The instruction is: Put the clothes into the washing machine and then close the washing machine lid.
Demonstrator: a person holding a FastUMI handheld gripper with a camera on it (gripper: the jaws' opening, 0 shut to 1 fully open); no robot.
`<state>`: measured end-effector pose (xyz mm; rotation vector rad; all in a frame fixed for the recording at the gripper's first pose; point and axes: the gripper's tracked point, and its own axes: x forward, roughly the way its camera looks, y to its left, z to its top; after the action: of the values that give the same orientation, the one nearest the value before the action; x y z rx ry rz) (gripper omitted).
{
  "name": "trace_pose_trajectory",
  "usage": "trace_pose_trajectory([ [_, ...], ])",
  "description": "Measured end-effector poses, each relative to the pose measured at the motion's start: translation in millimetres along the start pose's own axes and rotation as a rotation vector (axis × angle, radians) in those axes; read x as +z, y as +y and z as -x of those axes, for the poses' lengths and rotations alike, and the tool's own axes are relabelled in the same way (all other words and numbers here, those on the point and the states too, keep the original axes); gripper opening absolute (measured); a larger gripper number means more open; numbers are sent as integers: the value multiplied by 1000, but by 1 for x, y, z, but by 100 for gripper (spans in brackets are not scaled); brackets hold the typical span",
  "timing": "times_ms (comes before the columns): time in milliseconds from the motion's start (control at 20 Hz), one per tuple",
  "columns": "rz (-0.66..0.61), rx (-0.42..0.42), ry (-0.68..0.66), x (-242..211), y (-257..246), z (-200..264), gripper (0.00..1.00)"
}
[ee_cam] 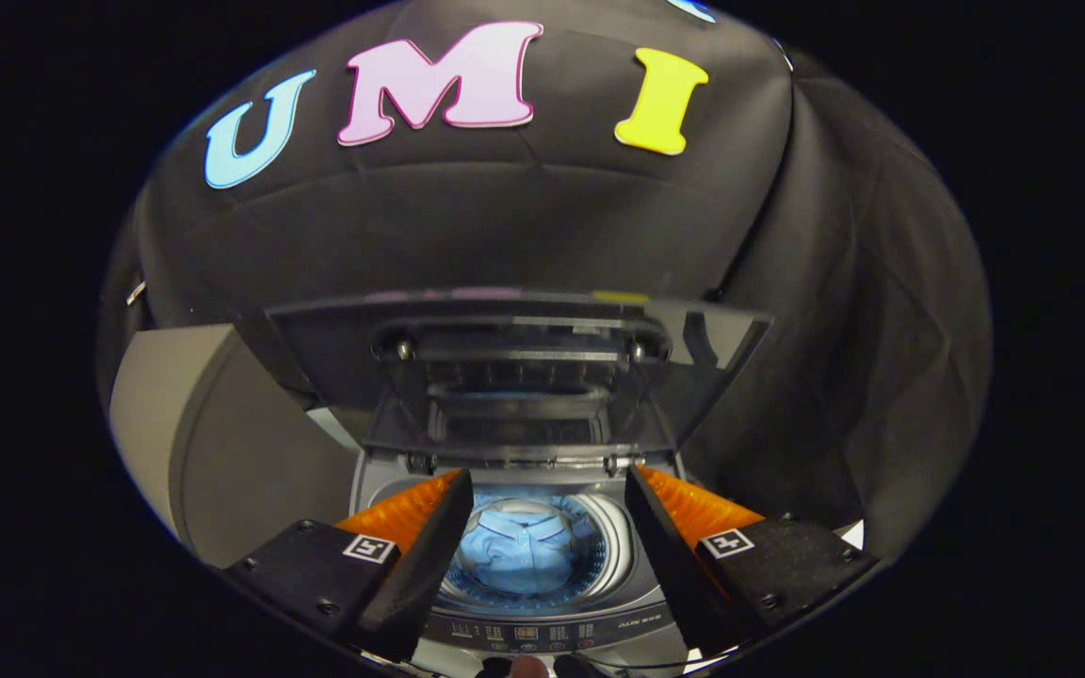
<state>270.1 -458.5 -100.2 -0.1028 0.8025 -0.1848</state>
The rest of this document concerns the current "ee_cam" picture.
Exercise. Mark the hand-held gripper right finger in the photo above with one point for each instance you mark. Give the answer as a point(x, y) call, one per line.
point(660, 556)

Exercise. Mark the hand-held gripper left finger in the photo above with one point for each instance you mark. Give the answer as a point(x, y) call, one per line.
point(434, 546)

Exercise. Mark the light blue polo shirt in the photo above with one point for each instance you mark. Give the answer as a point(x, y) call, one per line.
point(524, 551)

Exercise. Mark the dark washing machine lid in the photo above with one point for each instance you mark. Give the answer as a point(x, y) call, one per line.
point(524, 377)

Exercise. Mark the black backdrop cloth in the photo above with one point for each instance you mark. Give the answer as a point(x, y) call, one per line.
point(505, 217)

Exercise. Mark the white clip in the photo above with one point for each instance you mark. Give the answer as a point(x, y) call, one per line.
point(136, 292)

